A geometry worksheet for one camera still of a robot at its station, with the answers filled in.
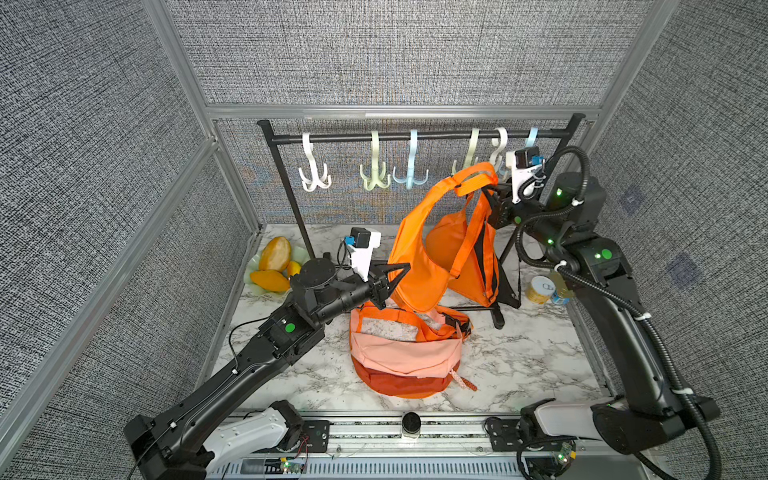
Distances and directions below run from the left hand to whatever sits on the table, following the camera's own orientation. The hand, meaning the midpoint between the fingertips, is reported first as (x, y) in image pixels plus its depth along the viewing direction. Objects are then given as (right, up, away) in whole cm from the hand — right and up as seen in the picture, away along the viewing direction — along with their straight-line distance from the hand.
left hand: (415, 265), depth 57 cm
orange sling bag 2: (+2, -4, +10) cm, 11 cm away
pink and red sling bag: (0, -24, +20) cm, 31 cm away
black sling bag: (+30, -9, +32) cm, 45 cm away
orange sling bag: (+11, +8, +27) cm, 30 cm away
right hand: (+15, +18, +2) cm, 24 cm away
